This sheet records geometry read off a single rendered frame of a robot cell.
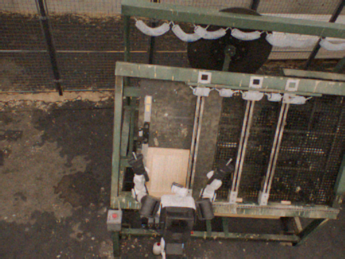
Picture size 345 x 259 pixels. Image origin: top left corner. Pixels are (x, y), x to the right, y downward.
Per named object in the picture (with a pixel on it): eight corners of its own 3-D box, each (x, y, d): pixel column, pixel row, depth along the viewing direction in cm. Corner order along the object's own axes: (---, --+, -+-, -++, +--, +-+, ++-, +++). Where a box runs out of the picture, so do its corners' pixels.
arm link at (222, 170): (232, 173, 218) (224, 181, 225) (236, 165, 225) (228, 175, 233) (217, 162, 220) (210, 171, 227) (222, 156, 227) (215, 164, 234)
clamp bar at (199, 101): (181, 197, 278) (184, 211, 255) (197, 69, 242) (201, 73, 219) (191, 197, 279) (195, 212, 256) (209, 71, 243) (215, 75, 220)
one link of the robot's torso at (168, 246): (181, 270, 226) (184, 253, 218) (164, 270, 225) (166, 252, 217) (178, 241, 251) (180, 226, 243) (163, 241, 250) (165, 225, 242)
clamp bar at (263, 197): (255, 201, 285) (264, 215, 262) (281, 77, 249) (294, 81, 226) (265, 202, 286) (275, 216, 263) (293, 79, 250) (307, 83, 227)
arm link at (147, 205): (147, 211, 232) (151, 216, 219) (137, 208, 229) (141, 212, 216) (153, 197, 233) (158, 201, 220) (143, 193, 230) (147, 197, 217)
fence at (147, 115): (138, 195, 274) (138, 197, 270) (145, 94, 245) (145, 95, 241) (143, 195, 275) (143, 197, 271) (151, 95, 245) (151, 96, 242)
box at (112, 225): (107, 231, 262) (106, 222, 248) (109, 218, 269) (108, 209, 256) (120, 231, 263) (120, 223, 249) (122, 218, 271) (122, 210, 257)
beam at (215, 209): (111, 202, 281) (110, 208, 270) (112, 190, 277) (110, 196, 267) (329, 212, 303) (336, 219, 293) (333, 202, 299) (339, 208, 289)
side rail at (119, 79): (112, 190, 277) (110, 196, 267) (116, 73, 244) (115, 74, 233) (118, 191, 278) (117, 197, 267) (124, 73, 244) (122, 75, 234)
